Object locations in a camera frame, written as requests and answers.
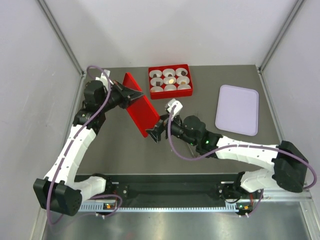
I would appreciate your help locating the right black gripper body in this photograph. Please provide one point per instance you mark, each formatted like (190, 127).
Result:
(176, 127)

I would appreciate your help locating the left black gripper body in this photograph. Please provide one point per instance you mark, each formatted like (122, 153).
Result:
(117, 97)

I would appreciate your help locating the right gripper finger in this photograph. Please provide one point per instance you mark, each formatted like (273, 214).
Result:
(162, 121)
(156, 132)

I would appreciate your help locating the red box lid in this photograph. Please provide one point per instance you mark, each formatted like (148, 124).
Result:
(141, 111)

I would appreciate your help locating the metal tongs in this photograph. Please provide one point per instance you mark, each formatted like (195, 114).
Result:
(192, 151)

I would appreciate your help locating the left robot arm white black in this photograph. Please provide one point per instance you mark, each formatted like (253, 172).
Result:
(58, 191)

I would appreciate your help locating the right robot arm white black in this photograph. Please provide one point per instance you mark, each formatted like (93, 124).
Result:
(281, 165)

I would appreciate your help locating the red chocolate box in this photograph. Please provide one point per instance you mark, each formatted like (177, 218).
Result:
(171, 94)

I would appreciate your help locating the white paper cup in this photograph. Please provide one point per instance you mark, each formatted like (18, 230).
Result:
(167, 71)
(155, 74)
(157, 79)
(157, 89)
(179, 70)
(184, 79)
(184, 87)
(166, 80)
(170, 87)

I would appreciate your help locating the lilac plastic tray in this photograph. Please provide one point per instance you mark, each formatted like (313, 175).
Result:
(237, 110)

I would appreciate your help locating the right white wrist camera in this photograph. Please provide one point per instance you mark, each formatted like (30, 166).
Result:
(173, 108)

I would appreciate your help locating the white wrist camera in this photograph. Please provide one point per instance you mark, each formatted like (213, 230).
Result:
(173, 108)
(104, 76)

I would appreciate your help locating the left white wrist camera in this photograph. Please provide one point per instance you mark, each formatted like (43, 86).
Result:
(104, 76)

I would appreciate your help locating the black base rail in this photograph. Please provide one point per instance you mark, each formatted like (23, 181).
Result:
(175, 190)

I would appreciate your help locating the aluminium frame profile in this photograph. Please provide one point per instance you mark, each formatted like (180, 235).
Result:
(60, 35)

